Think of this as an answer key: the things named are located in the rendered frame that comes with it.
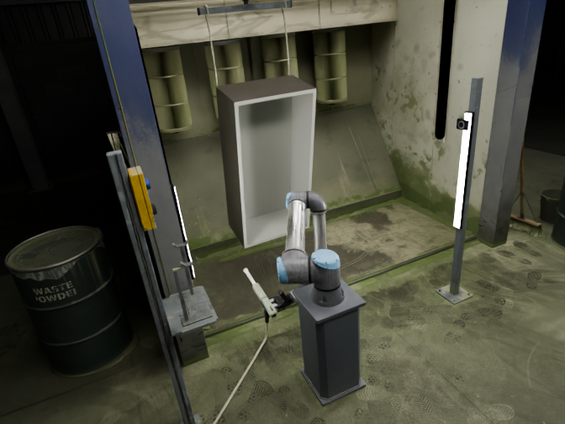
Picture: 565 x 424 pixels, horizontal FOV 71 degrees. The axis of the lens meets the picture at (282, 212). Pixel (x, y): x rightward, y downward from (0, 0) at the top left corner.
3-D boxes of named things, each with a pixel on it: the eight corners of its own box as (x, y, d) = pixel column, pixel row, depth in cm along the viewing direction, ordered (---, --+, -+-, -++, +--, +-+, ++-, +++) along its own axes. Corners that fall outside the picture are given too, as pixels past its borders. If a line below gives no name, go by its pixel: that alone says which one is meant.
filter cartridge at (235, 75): (248, 132, 380) (235, 38, 343) (212, 135, 386) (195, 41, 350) (256, 123, 412) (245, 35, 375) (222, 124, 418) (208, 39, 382)
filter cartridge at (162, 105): (179, 132, 404) (162, 44, 367) (204, 135, 384) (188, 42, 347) (150, 142, 378) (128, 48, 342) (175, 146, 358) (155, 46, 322)
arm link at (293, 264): (307, 271, 207) (308, 184, 264) (274, 272, 209) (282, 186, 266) (309, 289, 217) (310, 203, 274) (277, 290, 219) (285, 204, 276)
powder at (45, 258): (-11, 277, 235) (-12, 275, 235) (34, 234, 284) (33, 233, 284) (81, 266, 237) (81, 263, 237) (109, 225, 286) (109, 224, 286)
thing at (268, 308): (277, 332, 274) (277, 310, 261) (271, 335, 272) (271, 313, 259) (249, 286, 309) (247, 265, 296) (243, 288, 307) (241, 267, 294)
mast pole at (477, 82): (449, 293, 316) (471, 77, 247) (453, 291, 318) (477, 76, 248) (453, 296, 312) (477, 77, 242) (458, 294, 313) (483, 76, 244)
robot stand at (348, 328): (366, 386, 244) (366, 302, 217) (323, 406, 233) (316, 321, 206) (340, 353, 269) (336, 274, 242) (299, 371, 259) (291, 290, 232)
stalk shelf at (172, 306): (161, 301, 212) (161, 299, 211) (203, 288, 219) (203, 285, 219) (172, 336, 186) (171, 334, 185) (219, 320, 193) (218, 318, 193)
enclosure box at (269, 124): (229, 225, 344) (215, 86, 274) (289, 207, 366) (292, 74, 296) (244, 248, 318) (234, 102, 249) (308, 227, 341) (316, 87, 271)
